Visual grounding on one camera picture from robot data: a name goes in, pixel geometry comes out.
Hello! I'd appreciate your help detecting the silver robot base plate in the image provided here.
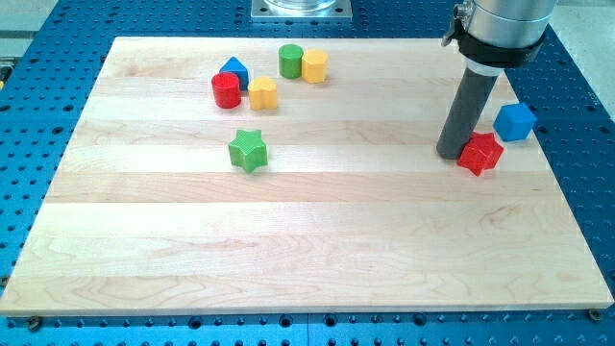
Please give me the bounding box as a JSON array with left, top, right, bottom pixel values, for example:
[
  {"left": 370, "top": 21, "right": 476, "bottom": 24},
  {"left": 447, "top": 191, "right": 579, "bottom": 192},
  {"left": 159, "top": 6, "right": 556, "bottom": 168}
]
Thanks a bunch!
[{"left": 250, "top": 0, "right": 353, "bottom": 22}]

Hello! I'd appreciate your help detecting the red cylinder block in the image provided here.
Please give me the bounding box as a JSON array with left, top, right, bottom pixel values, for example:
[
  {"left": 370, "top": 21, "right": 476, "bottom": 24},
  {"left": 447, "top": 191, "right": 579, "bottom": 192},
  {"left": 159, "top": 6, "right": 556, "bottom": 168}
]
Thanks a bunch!
[{"left": 211, "top": 72, "right": 241, "bottom": 109}]

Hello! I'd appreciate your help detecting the yellow heart block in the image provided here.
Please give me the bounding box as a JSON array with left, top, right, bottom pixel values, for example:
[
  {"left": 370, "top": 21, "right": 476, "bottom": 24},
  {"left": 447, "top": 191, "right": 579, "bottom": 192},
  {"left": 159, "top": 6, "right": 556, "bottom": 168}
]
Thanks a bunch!
[{"left": 248, "top": 76, "right": 278, "bottom": 111}]

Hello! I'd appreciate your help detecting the green cylinder block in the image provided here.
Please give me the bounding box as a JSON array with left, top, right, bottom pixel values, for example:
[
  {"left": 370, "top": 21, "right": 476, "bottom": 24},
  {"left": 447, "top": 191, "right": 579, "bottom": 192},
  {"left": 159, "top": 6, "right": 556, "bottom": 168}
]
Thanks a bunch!
[{"left": 278, "top": 44, "right": 304, "bottom": 79}]

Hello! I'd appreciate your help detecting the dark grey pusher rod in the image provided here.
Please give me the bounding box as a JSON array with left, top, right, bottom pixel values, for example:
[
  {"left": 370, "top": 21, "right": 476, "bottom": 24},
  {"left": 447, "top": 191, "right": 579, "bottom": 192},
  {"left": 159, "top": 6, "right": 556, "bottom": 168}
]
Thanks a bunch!
[{"left": 436, "top": 67, "right": 498, "bottom": 160}]

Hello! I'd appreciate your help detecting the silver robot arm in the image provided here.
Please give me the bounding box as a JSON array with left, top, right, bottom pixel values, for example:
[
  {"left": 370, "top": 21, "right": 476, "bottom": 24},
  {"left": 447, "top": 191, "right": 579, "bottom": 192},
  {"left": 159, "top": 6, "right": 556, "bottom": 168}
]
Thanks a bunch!
[{"left": 441, "top": 0, "right": 556, "bottom": 77}]

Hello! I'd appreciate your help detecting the red star block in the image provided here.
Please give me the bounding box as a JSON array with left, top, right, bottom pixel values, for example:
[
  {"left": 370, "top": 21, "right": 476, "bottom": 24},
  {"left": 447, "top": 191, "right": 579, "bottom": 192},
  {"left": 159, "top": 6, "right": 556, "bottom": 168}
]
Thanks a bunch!
[{"left": 456, "top": 132, "right": 504, "bottom": 176}]

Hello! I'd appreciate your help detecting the blue cube block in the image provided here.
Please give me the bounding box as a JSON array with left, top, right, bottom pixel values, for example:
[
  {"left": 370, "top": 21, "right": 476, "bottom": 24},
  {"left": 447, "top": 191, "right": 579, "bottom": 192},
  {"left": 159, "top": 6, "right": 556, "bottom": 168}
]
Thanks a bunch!
[{"left": 493, "top": 103, "right": 536, "bottom": 142}]

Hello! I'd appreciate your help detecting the green star block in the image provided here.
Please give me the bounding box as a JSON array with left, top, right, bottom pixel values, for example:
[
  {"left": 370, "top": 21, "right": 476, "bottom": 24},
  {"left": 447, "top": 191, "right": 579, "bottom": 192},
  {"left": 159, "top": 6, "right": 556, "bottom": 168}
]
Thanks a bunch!
[{"left": 228, "top": 130, "right": 268, "bottom": 174}]

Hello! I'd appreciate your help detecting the yellow hexagon block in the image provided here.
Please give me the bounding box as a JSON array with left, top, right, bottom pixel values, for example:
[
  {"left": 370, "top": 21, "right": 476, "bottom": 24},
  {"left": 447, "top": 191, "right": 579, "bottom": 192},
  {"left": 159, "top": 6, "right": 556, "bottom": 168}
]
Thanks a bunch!
[{"left": 302, "top": 48, "right": 329, "bottom": 84}]

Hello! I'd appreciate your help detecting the wooden board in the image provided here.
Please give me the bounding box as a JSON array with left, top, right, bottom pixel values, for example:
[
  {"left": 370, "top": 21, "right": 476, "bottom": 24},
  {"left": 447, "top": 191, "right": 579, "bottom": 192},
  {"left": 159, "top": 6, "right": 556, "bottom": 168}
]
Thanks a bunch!
[{"left": 1, "top": 37, "right": 613, "bottom": 316}]

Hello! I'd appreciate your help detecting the blue triangle block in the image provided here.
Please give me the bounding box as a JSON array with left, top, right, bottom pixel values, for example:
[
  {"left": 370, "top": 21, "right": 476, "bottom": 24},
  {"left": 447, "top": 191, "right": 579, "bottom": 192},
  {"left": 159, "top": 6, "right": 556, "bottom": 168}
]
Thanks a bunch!
[{"left": 219, "top": 57, "right": 250, "bottom": 91}]

